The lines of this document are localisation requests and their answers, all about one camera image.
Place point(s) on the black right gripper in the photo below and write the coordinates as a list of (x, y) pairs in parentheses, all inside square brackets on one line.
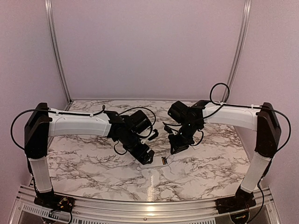
[(178, 146)]

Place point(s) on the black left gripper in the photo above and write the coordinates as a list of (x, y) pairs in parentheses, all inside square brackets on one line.
[(138, 154)]

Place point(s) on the white remote control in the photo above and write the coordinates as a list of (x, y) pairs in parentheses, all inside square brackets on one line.
[(157, 163)]

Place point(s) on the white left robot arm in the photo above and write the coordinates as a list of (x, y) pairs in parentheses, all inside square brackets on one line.
[(45, 122)]

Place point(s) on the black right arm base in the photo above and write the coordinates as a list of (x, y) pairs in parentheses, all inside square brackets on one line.
[(241, 200)]

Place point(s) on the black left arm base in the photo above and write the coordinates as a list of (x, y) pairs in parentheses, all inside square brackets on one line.
[(51, 200)]

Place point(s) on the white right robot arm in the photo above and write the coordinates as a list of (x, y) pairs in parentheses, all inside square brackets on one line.
[(262, 120)]

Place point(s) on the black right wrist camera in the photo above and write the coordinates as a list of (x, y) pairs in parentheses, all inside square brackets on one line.
[(178, 111)]

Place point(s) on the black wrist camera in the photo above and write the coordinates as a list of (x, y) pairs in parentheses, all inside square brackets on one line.
[(140, 121), (178, 111)]

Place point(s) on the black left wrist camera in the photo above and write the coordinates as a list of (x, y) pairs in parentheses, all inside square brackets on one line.
[(140, 121)]

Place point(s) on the right aluminium frame post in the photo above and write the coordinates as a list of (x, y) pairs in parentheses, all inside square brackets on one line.
[(240, 42)]

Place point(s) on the aluminium frame post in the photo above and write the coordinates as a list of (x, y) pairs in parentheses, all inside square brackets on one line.
[(55, 47), (240, 42)]

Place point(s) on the front aluminium rail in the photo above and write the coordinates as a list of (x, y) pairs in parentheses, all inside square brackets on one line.
[(97, 211)]

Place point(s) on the left aluminium frame post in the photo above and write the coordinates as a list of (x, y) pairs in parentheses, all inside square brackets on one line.
[(55, 47)]

